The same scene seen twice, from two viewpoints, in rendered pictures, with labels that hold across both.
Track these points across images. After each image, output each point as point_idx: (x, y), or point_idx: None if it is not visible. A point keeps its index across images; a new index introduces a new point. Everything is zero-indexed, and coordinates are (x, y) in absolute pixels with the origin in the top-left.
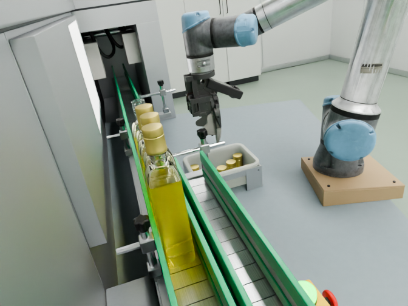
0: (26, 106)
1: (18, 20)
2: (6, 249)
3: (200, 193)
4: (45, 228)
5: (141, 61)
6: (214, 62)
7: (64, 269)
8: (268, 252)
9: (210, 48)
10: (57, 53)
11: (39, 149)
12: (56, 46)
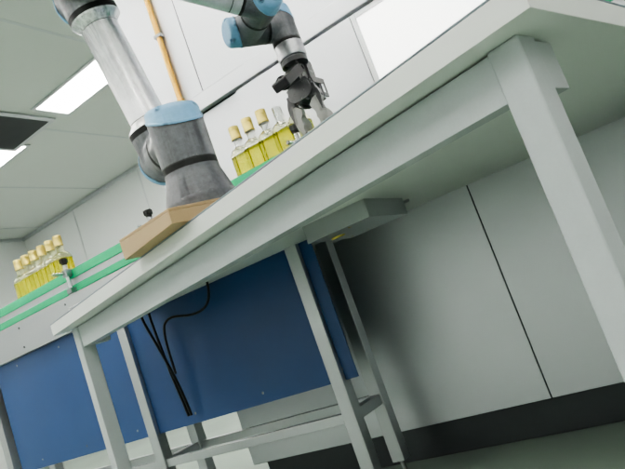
0: (241, 116)
1: (232, 88)
2: None
3: None
4: (228, 158)
5: None
6: (278, 54)
7: (233, 175)
8: None
9: (272, 44)
10: (271, 81)
11: (242, 132)
12: (274, 75)
